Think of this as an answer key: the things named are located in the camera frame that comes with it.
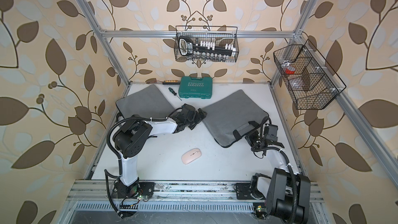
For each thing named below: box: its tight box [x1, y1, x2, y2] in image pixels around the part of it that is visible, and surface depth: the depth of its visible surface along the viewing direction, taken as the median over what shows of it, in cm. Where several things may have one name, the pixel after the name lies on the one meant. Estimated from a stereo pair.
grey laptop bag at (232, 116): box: [201, 89, 269, 148], surface depth 98 cm
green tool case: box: [178, 76, 213, 100], surface depth 115 cm
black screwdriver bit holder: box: [162, 79, 181, 85], surface depth 122 cm
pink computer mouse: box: [181, 147, 203, 165], surface depth 86 cm
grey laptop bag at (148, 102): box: [115, 84, 176, 120], surface depth 108 cm
